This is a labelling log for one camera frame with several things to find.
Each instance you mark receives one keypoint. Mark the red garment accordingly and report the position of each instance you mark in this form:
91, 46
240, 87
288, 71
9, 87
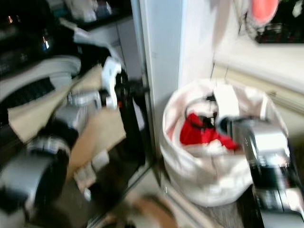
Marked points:
194, 135

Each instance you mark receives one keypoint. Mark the tan cloth garment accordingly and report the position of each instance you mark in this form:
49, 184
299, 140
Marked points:
99, 135

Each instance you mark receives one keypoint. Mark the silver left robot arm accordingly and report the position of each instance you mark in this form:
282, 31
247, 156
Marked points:
28, 183

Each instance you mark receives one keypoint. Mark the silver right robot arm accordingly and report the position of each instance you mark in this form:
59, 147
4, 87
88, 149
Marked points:
268, 147

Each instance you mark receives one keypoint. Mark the black washing machine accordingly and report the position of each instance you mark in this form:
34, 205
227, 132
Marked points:
23, 52

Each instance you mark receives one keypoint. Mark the white cabinet side panel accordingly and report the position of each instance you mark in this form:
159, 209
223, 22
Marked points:
164, 61

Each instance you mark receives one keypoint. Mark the white fabric laundry basket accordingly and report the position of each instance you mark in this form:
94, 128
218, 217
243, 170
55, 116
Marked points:
199, 183

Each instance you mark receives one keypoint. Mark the cream countertop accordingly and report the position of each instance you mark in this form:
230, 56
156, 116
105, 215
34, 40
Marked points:
261, 66

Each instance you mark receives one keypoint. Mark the grey washer drum seal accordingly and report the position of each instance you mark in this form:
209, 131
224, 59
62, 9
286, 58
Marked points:
42, 71

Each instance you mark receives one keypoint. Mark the white crumpled cloth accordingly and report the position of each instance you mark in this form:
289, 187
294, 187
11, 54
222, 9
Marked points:
88, 8

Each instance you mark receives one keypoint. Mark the grey mesh bag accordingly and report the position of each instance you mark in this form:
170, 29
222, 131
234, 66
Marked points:
243, 21

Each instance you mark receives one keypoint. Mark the black tray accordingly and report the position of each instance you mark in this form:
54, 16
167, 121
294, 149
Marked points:
282, 33

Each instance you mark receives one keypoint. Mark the pink round object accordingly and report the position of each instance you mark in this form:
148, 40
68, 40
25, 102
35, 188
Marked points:
264, 9

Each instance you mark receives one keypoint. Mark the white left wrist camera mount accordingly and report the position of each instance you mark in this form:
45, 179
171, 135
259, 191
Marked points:
111, 76

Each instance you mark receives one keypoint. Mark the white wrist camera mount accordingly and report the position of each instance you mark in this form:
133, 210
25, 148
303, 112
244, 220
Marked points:
111, 76
225, 100

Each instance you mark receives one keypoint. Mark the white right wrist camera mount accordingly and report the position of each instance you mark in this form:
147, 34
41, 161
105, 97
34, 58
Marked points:
225, 100

